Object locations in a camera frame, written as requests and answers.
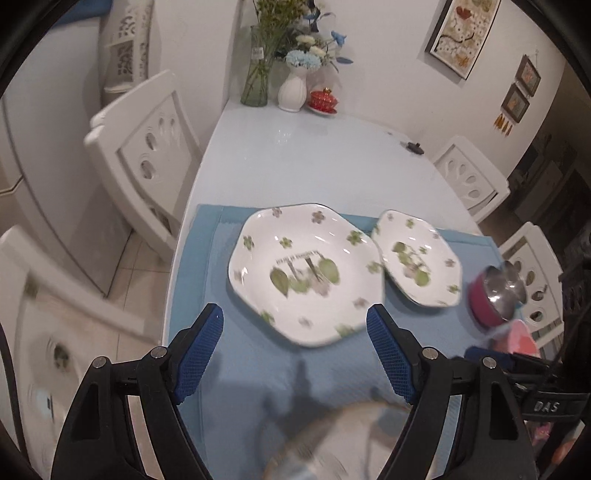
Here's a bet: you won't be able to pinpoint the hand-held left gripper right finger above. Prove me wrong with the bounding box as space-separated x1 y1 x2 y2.
366 304 541 480

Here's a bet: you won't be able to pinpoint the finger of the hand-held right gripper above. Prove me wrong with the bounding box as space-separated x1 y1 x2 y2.
464 345 559 381

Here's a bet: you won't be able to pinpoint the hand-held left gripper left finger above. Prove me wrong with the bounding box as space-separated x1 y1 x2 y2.
50 303 225 480

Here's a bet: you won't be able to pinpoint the steel bowl red outside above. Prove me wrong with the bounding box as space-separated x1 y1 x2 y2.
468 261 529 330

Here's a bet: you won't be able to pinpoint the small floral plate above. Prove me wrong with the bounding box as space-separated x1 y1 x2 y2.
370 210 463 308

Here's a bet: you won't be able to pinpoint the pale round dish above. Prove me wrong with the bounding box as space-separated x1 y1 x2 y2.
259 401 419 480

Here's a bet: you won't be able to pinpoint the large floral plate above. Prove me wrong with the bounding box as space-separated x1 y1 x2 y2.
228 203 385 348

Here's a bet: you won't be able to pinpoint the pink bowl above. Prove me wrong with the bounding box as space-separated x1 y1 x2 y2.
489 318 541 357

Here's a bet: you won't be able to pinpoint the blue placemat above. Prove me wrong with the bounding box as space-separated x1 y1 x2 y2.
173 204 504 480

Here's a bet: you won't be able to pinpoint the white wooden dining chair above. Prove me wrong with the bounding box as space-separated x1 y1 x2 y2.
499 222 566 352
431 135 511 224
0 226 162 480
83 69 202 264

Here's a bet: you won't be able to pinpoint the dark wooden cabinet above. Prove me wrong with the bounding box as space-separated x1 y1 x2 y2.
508 134 591 259

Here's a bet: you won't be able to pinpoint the small framed picture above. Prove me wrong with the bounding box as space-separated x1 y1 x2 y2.
501 83 530 123
516 54 542 97

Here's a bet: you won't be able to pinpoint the glass vase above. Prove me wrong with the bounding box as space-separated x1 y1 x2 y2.
240 25 273 108

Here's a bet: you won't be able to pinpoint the red lidded cup with saucer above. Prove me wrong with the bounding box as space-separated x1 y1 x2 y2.
308 86 340 114

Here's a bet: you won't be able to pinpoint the white ribbed vase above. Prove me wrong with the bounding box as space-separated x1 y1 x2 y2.
277 67 308 113

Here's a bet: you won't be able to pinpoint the white patterned box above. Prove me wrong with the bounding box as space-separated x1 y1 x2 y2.
99 0 155 93

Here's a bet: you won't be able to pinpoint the blue and white artificial flowers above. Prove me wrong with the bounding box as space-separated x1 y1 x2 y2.
274 0 354 75

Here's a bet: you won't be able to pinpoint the large framed floral picture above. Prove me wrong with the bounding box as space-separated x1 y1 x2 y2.
425 0 502 81

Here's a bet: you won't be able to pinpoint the green flower bouquet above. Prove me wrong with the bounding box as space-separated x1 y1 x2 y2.
252 0 308 93

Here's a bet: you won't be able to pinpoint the blue refrigerator cover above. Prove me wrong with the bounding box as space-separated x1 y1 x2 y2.
60 0 105 24

